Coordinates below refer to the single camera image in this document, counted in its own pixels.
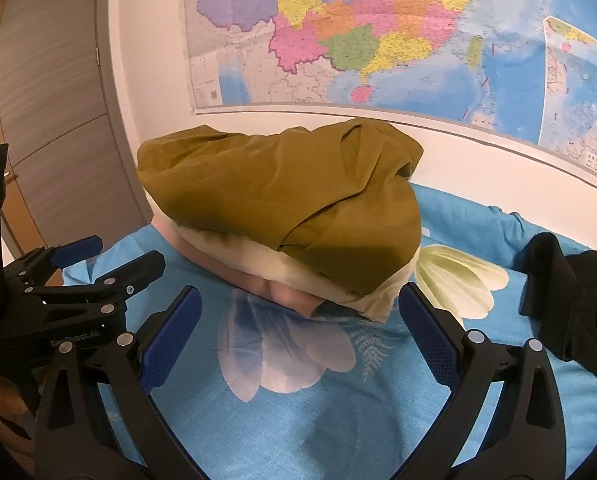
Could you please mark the colourful wall map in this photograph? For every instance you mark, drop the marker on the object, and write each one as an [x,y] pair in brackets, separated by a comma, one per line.
[378,35]

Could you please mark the blue floral bed sheet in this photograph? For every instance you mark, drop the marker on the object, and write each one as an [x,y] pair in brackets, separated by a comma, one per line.
[303,410]

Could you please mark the person's left hand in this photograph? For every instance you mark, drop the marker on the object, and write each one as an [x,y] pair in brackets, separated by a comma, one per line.
[3,410]

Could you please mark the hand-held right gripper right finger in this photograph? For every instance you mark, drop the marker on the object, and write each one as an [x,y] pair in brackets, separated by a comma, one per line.
[428,335]

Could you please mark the wooden wardrobe door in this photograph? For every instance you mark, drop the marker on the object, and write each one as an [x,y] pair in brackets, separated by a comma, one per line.
[53,110]

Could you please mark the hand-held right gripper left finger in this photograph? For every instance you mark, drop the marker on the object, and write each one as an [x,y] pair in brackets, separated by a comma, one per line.
[171,340]

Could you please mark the black garment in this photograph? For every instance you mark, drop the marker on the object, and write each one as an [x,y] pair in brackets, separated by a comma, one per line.
[573,300]

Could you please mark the pink garment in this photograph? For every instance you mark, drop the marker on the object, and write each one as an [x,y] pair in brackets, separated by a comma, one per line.
[273,292]

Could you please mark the olive green shirt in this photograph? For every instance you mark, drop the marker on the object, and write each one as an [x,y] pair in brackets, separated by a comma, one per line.
[278,190]

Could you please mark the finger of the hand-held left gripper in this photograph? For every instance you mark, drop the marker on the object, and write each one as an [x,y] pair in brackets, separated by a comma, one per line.
[138,272]
[78,250]

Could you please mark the cream garment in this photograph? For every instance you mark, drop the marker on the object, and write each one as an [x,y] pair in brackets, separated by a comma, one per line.
[258,260]

